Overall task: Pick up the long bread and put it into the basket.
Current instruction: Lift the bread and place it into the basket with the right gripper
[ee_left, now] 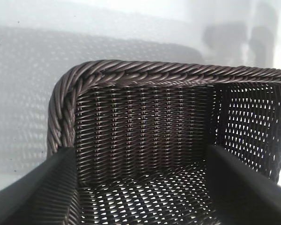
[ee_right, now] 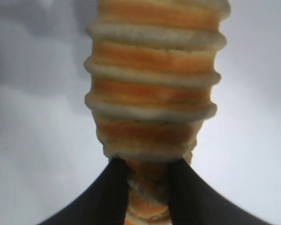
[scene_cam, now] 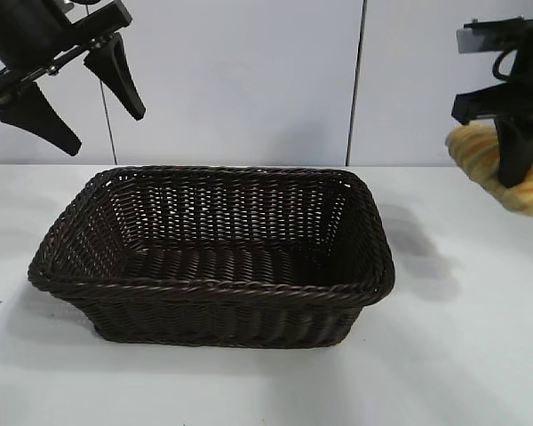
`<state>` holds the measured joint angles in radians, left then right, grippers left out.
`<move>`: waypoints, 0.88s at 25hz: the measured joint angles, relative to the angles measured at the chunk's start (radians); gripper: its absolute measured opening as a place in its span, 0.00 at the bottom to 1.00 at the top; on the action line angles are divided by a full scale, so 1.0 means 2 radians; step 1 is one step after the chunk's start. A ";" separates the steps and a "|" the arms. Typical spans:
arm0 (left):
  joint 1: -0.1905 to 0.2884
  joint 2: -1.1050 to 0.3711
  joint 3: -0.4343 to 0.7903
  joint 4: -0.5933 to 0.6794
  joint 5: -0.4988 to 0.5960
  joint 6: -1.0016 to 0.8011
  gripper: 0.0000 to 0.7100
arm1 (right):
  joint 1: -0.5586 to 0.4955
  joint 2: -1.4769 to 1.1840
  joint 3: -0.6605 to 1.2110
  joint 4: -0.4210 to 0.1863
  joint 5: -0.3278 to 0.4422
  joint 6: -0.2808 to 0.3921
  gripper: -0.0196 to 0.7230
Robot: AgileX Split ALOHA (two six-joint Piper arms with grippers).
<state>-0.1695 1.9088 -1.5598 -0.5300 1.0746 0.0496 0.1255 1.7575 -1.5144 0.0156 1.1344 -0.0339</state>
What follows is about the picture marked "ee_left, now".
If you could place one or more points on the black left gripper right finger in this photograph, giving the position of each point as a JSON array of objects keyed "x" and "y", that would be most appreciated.
[{"x": 248, "y": 192}]

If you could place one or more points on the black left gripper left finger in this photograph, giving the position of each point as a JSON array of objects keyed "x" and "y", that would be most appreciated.
[{"x": 25, "y": 194}]

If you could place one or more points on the dark brown woven basket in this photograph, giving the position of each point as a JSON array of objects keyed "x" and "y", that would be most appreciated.
[{"x": 142, "y": 122}]

